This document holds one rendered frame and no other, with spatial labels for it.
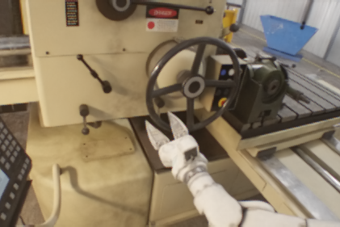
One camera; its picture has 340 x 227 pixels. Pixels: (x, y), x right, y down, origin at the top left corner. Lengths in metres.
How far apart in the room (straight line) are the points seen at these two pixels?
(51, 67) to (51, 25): 0.15
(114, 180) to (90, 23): 0.88
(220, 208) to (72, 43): 0.71
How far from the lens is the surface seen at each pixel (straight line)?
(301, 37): 7.17
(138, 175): 1.44
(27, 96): 1.30
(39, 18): 0.88
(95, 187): 1.41
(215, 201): 0.50
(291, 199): 1.46
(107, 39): 0.91
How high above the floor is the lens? 1.66
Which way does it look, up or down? 32 degrees down
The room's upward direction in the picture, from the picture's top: 9 degrees clockwise
